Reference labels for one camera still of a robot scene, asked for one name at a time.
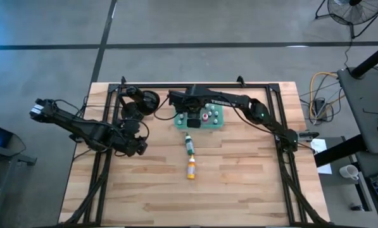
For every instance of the yellow food coloring bottle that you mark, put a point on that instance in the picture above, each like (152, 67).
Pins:
(191, 171)

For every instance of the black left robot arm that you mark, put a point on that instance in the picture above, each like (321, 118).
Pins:
(81, 126)

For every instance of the white paper sheet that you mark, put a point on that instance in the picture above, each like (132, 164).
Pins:
(320, 147)

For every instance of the black desk lamp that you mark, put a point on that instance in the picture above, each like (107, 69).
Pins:
(146, 101)

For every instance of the black frame clamp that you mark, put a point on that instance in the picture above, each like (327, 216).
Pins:
(123, 80)
(240, 80)

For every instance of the black power strip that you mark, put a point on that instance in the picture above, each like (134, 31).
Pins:
(319, 103)

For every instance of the green food coloring bottle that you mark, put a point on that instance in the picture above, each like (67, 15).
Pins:
(189, 145)

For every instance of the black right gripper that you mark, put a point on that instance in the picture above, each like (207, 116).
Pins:
(188, 99)

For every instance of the black pole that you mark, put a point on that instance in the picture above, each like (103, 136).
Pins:
(370, 60)

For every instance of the grey equipment cart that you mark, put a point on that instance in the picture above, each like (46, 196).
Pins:
(2, 158)

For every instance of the red food coloring bottle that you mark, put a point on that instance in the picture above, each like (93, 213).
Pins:
(204, 117)

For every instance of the small black floor object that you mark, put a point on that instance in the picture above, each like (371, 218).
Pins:
(355, 208)

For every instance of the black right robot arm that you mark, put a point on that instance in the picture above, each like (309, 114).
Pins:
(239, 103)

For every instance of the grey side desk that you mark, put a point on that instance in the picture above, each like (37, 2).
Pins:
(366, 95)

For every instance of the black floor fan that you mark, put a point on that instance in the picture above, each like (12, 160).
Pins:
(356, 12)

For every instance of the green tray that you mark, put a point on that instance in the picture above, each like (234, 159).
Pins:
(207, 126)

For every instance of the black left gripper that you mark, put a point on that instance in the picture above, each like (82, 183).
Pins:
(128, 133)

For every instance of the white mug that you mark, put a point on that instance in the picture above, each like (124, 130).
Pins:
(348, 171)

